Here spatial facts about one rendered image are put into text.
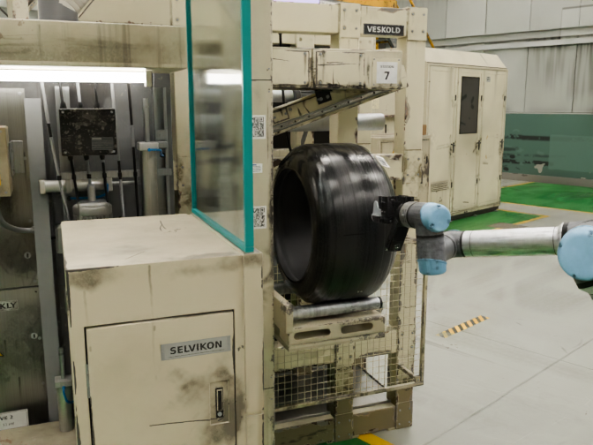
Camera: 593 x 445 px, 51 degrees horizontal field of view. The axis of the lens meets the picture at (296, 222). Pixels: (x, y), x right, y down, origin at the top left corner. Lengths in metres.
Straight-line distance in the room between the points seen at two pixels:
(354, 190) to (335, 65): 0.59
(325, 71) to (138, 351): 1.38
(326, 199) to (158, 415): 0.88
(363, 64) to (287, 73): 0.31
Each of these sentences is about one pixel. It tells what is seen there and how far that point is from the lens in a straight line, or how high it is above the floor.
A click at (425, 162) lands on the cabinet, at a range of 7.10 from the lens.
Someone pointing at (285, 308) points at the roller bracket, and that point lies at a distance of 2.01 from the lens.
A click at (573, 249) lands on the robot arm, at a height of 1.26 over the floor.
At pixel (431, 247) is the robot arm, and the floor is 1.21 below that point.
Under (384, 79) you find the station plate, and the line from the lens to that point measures 2.47.
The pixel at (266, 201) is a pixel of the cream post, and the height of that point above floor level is 1.27.
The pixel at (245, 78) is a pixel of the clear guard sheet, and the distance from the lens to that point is 1.30.
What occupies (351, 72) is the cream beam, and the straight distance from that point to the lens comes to 2.41.
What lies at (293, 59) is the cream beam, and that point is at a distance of 2.32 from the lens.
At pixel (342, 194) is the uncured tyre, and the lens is 1.95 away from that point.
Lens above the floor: 1.58
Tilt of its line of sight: 11 degrees down
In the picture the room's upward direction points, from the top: straight up
